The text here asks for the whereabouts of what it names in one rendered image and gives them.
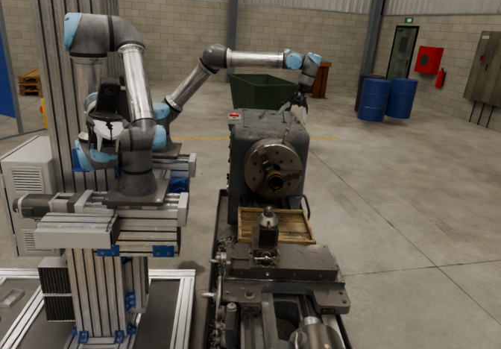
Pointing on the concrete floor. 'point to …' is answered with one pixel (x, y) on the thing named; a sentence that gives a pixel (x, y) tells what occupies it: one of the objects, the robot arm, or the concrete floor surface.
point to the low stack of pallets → (30, 83)
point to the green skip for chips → (260, 91)
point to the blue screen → (7, 104)
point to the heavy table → (320, 81)
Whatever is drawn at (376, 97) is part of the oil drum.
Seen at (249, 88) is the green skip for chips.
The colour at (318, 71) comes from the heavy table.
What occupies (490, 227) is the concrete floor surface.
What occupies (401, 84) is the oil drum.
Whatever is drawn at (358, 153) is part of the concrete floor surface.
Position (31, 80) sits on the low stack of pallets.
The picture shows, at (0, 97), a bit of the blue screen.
